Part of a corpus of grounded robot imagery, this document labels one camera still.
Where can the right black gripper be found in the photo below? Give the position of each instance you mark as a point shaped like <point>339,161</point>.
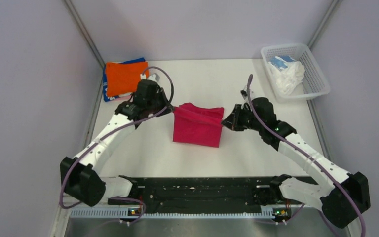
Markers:
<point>233,121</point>

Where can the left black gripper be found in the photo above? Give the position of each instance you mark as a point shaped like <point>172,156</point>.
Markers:
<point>160,92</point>

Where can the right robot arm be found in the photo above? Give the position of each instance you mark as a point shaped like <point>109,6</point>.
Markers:
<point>341,196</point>

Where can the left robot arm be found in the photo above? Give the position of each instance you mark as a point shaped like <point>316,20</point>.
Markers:
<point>80,175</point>

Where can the light pink folded t-shirt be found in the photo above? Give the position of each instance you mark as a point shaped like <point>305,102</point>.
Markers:
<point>128,96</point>

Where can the orange folded t-shirt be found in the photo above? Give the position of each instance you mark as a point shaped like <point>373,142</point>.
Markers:
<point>123,78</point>

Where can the blue folded t-shirt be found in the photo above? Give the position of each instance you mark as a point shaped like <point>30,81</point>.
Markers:
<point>104,78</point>

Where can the white crumpled t-shirt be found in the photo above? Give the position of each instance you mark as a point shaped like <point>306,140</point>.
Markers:
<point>287,80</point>

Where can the light blue cloth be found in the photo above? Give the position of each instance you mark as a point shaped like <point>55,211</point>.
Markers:
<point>282,62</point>

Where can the white plastic basket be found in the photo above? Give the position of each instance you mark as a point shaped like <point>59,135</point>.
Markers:
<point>314,83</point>

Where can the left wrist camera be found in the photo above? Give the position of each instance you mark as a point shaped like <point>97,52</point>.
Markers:
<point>153,77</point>

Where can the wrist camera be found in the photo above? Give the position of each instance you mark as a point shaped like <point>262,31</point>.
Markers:
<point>153,77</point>
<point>244,93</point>

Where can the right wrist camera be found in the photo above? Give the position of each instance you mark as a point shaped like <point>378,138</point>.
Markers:
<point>244,93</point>

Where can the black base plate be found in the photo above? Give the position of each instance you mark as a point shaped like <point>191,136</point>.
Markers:
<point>205,195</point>

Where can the white cable duct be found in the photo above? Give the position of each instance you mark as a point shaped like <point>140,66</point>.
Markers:
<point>125,213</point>

